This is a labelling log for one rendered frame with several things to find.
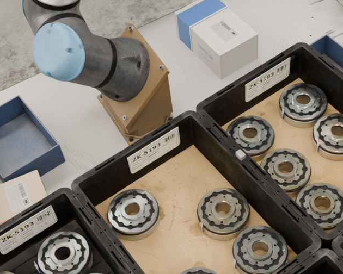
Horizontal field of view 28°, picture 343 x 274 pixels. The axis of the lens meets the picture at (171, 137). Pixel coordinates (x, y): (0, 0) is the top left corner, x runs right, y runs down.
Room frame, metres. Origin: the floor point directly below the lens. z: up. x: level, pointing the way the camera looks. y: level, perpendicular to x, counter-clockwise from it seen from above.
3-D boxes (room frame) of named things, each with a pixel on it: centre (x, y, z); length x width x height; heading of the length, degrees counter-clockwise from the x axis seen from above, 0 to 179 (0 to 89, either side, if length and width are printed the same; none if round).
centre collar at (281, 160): (0.75, -0.22, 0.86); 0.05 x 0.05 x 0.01
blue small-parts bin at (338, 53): (1.07, -0.41, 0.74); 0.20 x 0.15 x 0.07; 28
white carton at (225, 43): (1.27, -0.16, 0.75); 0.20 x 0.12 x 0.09; 27
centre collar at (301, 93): (0.92, -0.29, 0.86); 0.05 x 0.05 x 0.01
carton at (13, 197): (0.81, 0.35, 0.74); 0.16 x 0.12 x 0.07; 17
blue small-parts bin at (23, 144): (1.02, 0.37, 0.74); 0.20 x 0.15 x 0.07; 29
